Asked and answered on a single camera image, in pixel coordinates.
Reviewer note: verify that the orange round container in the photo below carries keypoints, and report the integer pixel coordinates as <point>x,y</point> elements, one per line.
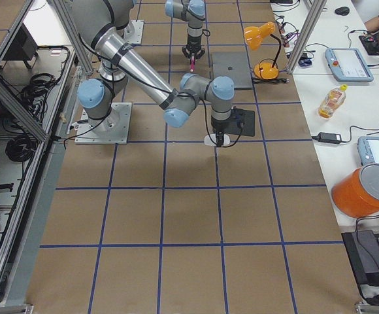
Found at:
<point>357,195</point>

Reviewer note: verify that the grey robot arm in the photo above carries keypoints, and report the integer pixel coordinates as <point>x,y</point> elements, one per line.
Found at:
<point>101,25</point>
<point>192,12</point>

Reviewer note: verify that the white computer mouse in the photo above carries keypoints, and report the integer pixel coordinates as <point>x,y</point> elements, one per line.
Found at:
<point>210,140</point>

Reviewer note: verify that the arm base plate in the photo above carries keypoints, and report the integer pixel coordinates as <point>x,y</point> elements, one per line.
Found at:
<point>113,129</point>
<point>133,32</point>

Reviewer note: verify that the aluminium frame post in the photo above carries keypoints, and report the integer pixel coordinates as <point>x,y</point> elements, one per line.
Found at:
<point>305,33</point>

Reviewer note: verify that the black power adapter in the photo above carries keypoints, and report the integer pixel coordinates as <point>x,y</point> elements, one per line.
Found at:
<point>331,138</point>

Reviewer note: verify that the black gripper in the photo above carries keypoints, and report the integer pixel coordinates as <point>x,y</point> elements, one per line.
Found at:
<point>217,125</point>
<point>193,44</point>

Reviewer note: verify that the far teach pendant tablet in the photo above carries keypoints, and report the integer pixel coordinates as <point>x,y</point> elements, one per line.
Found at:
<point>348,65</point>

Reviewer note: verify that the pink marker pen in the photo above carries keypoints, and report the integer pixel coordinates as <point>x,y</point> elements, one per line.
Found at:
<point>192,64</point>

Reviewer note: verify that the orange drink bottle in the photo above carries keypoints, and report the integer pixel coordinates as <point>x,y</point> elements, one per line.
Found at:
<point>333,100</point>

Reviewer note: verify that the black mousepad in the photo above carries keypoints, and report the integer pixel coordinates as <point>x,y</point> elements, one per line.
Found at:
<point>241,122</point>

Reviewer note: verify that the silver closed laptop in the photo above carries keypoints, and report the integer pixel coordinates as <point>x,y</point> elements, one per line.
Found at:
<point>233,65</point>

